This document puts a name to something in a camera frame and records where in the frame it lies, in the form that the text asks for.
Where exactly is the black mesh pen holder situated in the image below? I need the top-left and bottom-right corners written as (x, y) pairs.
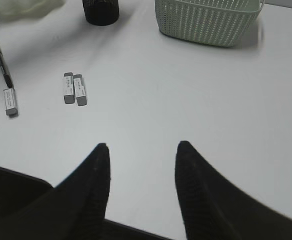
top-left (82, 0), bottom-right (119, 26)

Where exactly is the grey white eraser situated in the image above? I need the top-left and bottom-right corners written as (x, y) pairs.
top-left (73, 74), bottom-right (87, 106)
top-left (63, 72), bottom-right (75, 104)
top-left (4, 88), bottom-right (18, 116)

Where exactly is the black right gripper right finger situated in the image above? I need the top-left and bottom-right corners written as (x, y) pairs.
top-left (175, 141), bottom-right (292, 240)

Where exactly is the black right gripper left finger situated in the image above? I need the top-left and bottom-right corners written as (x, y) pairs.
top-left (0, 143), bottom-right (110, 240)

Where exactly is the black marker pen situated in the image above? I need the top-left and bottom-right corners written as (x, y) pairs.
top-left (0, 49), bottom-right (14, 89)

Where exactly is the pale green wavy plate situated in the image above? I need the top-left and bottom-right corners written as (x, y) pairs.
top-left (0, 0), bottom-right (66, 22)

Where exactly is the pale green plastic basket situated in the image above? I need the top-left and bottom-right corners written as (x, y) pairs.
top-left (154, 0), bottom-right (265, 47)

